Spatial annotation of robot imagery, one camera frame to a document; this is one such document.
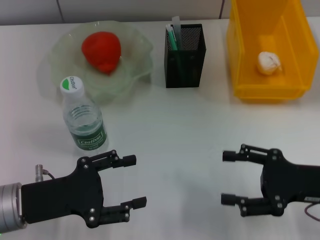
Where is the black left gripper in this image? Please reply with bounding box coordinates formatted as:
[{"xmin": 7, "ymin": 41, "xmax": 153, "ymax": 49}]
[{"xmin": 21, "ymin": 149, "xmax": 148, "ymax": 229}]

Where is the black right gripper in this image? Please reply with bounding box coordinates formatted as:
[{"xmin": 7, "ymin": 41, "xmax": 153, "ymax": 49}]
[{"xmin": 220, "ymin": 143, "xmax": 320, "ymax": 217}]

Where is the clear bottle with green label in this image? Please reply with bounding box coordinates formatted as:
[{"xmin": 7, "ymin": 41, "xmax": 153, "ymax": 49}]
[{"xmin": 59, "ymin": 76, "xmax": 110, "ymax": 155}]

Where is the white paper ball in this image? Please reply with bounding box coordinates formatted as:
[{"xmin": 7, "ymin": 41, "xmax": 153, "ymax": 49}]
[{"xmin": 255, "ymin": 51, "xmax": 285, "ymax": 75}]

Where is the red-orange fruit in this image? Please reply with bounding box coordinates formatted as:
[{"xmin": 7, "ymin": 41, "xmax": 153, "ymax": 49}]
[{"xmin": 81, "ymin": 31, "xmax": 122, "ymax": 75}]

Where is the green utility knife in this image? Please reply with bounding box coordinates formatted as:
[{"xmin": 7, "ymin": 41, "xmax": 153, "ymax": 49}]
[{"xmin": 166, "ymin": 23, "xmax": 180, "ymax": 51}]

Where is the grey glitter pen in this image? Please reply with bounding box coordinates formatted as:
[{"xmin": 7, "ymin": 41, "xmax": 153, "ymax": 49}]
[{"xmin": 171, "ymin": 16, "xmax": 185, "ymax": 50}]

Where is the black mesh pen holder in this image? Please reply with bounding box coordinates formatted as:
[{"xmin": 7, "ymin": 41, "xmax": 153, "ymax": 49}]
[{"xmin": 163, "ymin": 24, "xmax": 207, "ymax": 89}]

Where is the green glass fruit plate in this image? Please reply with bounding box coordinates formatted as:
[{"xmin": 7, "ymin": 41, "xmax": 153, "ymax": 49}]
[{"xmin": 48, "ymin": 21, "xmax": 154, "ymax": 106}]

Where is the yellow plastic bin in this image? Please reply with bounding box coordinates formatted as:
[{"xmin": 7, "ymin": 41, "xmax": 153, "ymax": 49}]
[{"xmin": 226, "ymin": 0, "xmax": 320, "ymax": 104}]

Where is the right gripper connector cable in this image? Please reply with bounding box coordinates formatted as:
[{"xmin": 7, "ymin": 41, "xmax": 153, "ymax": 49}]
[{"xmin": 303, "ymin": 202, "xmax": 320, "ymax": 222}]

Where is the gripper connector cable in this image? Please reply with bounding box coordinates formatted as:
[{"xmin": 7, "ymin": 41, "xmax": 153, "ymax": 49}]
[
  {"xmin": 34, "ymin": 164, "xmax": 56, "ymax": 182},
  {"xmin": 303, "ymin": 202, "xmax": 320, "ymax": 222}
]

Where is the left gripper connector cable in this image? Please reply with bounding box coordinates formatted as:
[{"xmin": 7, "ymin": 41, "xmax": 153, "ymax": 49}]
[{"xmin": 34, "ymin": 164, "xmax": 56, "ymax": 182}]

